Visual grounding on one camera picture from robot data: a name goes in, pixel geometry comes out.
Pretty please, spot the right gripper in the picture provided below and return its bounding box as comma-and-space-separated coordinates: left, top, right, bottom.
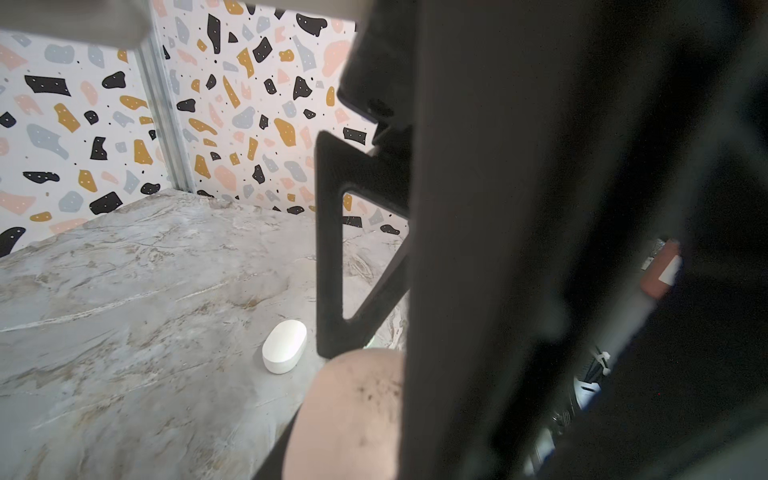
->
338, 1, 418, 144

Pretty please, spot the pink cup with label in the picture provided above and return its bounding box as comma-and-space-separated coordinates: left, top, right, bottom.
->
640, 240, 682, 300

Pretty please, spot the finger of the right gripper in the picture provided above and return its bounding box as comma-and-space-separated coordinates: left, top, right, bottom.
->
315, 131, 410, 359
398, 1, 767, 479

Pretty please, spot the white charging case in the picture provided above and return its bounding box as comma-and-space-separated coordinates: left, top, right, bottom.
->
262, 319, 308, 375

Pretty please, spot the pink charging case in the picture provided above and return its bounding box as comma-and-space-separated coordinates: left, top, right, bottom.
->
282, 349, 405, 479

